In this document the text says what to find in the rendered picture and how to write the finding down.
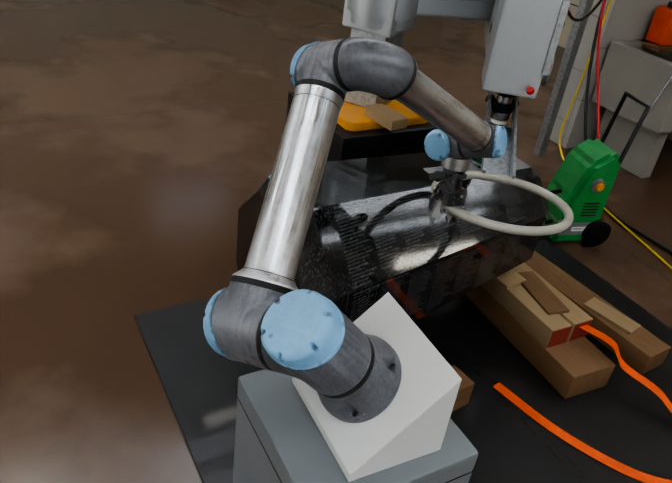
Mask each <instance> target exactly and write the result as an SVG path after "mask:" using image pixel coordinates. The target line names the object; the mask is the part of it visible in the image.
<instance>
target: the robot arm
mask: <svg viewBox="0 0 672 483"><path fill-rule="evenodd" d="M290 75H292V78H291V82H292V84H293V86H294V88H295V89H294V97H293V100H292V104H291V107H290V110H289V114H288V117H287V121H286V124H285V128H284V131H283V135H282V138H281V142H280V145H279V149H278V152H277V156H276V159H275V162H274V166H273V169H272V173H271V176H270V180H269V183H268V187H267V190H266V194H265V197H264V201H263V204H262V208H261V211H260V214H259V218H258V221H257V225H256V228H255V232H254V235H253V238H252V242H251V245H250V249H249V252H248V256H247V259H246V263H245V266H244V267H243V268H242V269H241V270H239V271H237V272H236V273H234V274H232V277H231V281H230V284H229V287H226V288H224V289H222V290H219V291H218V292H217V293H215V294H214V295H213V296H212V298H211V299H210V301H209V302H208V304H207V306H206V309H205V313H206V314H205V317H204V318H203V329H204V334H205V337H206V340H207V342H208V343H209V345H210V346H211V348H212V349H213V350H214V351H215V352H217V353H218V354H220V355H223V356H225V357H227V358H228V359H230V360H233V361H239V362H242V363H246V364H249V365H253V366H256V367H259V368H263V369H266V370H270V371H274V372H277V373H281V374H284V375H288V376H291V377H295V378H297V379H299V380H302V381H303V382H305V383H306V384H308V385H309V386H310V387H312V388H313V389H314V390H316V391H317V393H318V395H319V398H320V401H321V403H322V405H323V406H324V407H325V409H326V410H327V411H328V412H329V413H330V414H331V415H333V416H334V417H336V418H337V419H339V420H341V421H343V422H347V423H361V422H365V421H368V420H370V419H373V418H374V417H376V416H378V415H379V414H381V413H382V412H383V411H384V410H385V409H386V408H387V407H388V406H389V405H390V404H391V402H392V401H393V399H394V398H395V396H396V394H397V392H398V389H399V386H400V382H401V376H402V368H401V362H400V359H399V357H398V355H397V353H396V351H395V350H394V349H393V348H392V347H391V346H390V345H389V344H388V343H387V342H386V341H385V340H383V339H381V338H379V337H377V336H374V335H369V334H364V333H363V332H362V331H361V330H360V329H359V328H358V327H357V326H356V325H355V324H354V323H353V322H352V321H351V320H350V319H349V318H348V317H347V316H346V315H344V314H343V313H342V312H341V311H340V310H339V309H338V307H337V306H336V305H335V304H334V303H333V302H332V301H331V300H329V299H328V298H326V297H324V296H323V295H321V294H320V293H318V292H315V291H311V290H307V289H301V290H298V288H297V286H296V284H295V281H294V279H295V275H296V271H297V268H298V264H299V260H300V257H301V253H302V249H303V246H304V242H305V238H306V235H307V231H308V227H309V224H310V220H311V216H312V213H313V209H314V205H315V202H316V198H317V194H318V191H319V187H320V183H321V180H322V176H323V172H324V168H325V165H326V161H327V157H328V154H329V150H330V146H331V143H332V139H333V135H334V132H335V128H336V124H337V121H338V117H339V113H340V110H341V107H342V106H343V103H344V99H345V96H346V93H347V92H352V91H362V92H367V93H371V94H374V95H377V96H379V97H380V98H382V99H384V100H397V101H398V102H400V103H401V104H403V105H404V106H406V107H407V108H409V109H410V110H412V111H413V112H415V113H416V114H417V115H419V116H420V117H422V118H423V119H425V120H426V121H428V122H429V123H431V124H432V125H434V126H435V127H437V128H438V129H434V130H432V131H431V132H430V133H428V134H427V136H426V137H425V140H424V149H425V152H426V153H427V155H428V156H429V157H430V158H431V159H433V160H435V161H441V165H442V166H443V171H435V172H434V173H429V180H434V181H436V182H439V181H441V182H439V183H438V184H437V185H436V188H435V189H433V192H432V194H431V196H430V198H429V218H430V223H431V224H433V223H434V220H435V218H436V219H440V217H441V213H440V207H441V201H442V204H443V205H444V206H445V207H446V206H447V207H451V206H464V205H465V201H466V196H467V192H468V191H467V190H465V189H464V188H463V187H462V183H463V179H466V178H467V174H465V171H467V170H469V166H470V162H471V158H493V159H494V158H500V157H502V156H503V155H504V153H505V151H506V147H507V132H506V129H505V128H504V127H503V126H499V125H497V126H491V125H490V124H488V123H487V122H486V121H484V120H482V119H481V118H479V117H478V116H477V115H476V114H474V113H473V112H472V111H470V110H469V109H468V108H467V107H465V106H464V105H463V104H462V103H460V102H459V101H458V100H456V99H455V98H454V97H453V96H451V95H450V94H449V93H448V92H446V91H445V90H444V89H443V88H441V87H440V86H439V85H437V84H436V83H435V82H434V81H432V80H431V79H430V78H429V77H427V76H426V75H425V74H424V73H422V72H421V71H420V70H418V69H417V63H416V60H415V59H414V57H413V56H412V55H411V54H410V53H408V52H407V51H406V50H404V49H403V48H401V47H399V46H396V45H394V44H391V43H389V42H385V41H382V40H378V39H373V38H366V37H350V38H346V39H338V40H331V41H317V42H313V43H311V44H307V45H304V46H302V47H301V48H300V49H299V50H298V51H297V52H296V53H295V55H294V57H293V59H292V61H291V65H290ZM464 198H465V199H464ZM439 199H440V200H441V201H440V200H439ZM374 352H375V353H374Z"/></svg>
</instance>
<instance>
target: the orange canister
mask: <svg viewBox="0 0 672 483"><path fill-rule="evenodd" d="M635 40H638V41H642V42H643V43H642V47H645V48H647V49H650V50H652V51H655V52H657V53H663V52H672V1H669V3H668V5H661V6H658V7H657V8H656V11H655V14H654V16H653V19H652V22H651V24H650V27H649V30H648V32H647V35H646V39H635ZM646 40H647V41H648V42H647V41H646Z"/></svg>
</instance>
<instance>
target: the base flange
mask: <svg viewBox="0 0 672 483"><path fill-rule="evenodd" d="M386 106H388V107H390V108H391V109H393V110H395V111H397V112H398V113H400V114H402V115H404V116H406V117H407V118H409V119H408V124H407V126H409V125H418V124H426V123H427V122H428V121H426V120H425V119H423V118H422V117H420V116H419V115H417V114H416V113H415V112H413V111H412V110H410V109H409V108H407V107H406V106H404V105H403V104H401V103H400V102H398V101H397V100H392V101H391V102H390V103H388V104H386ZM364 113H365V108H364V107H361V106H358V105H355V104H352V103H349V102H346V101H344V103H343V106H342V107H341V110H340V113H339V117H338V121H337V123H338V124H339V125H340V126H341V127H343V128H344V129H345V130H349V131H354V132H355V131H364V130H373V129H382V128H385V127H383V126H382V125H380V124H378V123H377V122H375V121H373V120H372V119H370V118H368V117H367V116H365V115H364Z"/></svg>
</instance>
